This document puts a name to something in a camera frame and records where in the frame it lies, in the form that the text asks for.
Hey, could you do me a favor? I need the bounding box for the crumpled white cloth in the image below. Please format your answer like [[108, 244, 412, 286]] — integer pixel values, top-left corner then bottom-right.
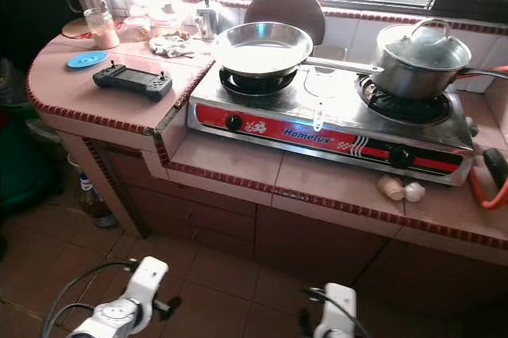
[[149, 34, 196, 59]]

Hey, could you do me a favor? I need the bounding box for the red steel gas stove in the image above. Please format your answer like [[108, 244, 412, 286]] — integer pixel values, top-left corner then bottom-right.
[[188, 59, 477, 188]]

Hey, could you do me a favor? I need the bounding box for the brown plate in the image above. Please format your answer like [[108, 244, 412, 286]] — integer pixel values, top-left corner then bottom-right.
[[62, 18, 94, 40]]

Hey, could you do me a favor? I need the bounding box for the orange hose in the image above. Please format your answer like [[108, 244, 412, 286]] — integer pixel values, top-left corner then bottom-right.
[[468, 165, 508, 210]]

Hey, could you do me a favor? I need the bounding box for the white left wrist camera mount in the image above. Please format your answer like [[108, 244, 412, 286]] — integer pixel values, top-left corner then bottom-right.
[[123, 256, 170, 307]]

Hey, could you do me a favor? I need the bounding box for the steel cooking pot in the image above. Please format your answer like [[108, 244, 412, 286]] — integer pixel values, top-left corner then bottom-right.
[[375, 40, 508, 101]]

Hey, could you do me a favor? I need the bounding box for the glass jar pink powder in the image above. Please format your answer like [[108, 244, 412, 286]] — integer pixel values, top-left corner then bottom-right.
[[84, 8, 121, 49]]

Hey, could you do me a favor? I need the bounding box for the green plastic bin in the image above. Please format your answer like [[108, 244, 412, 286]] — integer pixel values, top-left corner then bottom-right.
[[0, 116, 58, 212]]

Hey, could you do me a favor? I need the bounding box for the black handheld controller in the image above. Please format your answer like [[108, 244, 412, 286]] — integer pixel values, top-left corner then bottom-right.
[[93, 63, 173, 102]]

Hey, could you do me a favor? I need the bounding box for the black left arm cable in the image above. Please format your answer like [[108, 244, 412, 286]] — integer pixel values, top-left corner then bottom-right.
[[41, 260, 137, 338]]

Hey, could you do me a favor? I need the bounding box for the round brown board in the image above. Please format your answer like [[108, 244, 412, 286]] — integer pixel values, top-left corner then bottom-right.
[[244, 0, 326, 45]]

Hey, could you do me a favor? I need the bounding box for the black stove knob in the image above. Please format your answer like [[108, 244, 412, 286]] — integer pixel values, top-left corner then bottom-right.
[[388, 144, 414, 169], [225, 113, 244, 132]]

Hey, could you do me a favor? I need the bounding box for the glass pot lid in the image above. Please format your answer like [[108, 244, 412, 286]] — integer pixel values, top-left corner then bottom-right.
[[381, 18, 471, 71]]

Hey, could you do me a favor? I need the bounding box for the steel frying pan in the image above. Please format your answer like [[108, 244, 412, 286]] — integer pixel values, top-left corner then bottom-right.
[[210, 21, 386, 79]]

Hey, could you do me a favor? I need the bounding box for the blue round lid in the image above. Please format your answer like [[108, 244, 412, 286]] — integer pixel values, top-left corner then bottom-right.
[[67, 51, 110, 69]]

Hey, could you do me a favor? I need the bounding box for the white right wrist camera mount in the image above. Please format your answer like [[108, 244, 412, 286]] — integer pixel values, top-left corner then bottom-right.
[[314, 283, 356, 338]]

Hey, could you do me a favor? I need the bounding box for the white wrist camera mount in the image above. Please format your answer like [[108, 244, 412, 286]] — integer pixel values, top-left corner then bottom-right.
[[123, 256, 170, 307], [314, 283, 356, 338]]

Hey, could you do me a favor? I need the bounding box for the plastic bottle blue label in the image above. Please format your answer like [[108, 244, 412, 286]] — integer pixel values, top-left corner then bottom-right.
[[78, 173, 117, 228]]

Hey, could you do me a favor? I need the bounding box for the small steel pitcher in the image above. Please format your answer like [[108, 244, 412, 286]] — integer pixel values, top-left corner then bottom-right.
[[194, 0, 221, 40]]

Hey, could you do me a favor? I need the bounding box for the white garlic bulb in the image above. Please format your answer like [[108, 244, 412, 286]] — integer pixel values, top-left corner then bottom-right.
[[403, 182, 427, 203]]

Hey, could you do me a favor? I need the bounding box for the clear plastic food container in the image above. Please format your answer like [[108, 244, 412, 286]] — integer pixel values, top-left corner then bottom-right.
[[119, 16, 154, 43]]

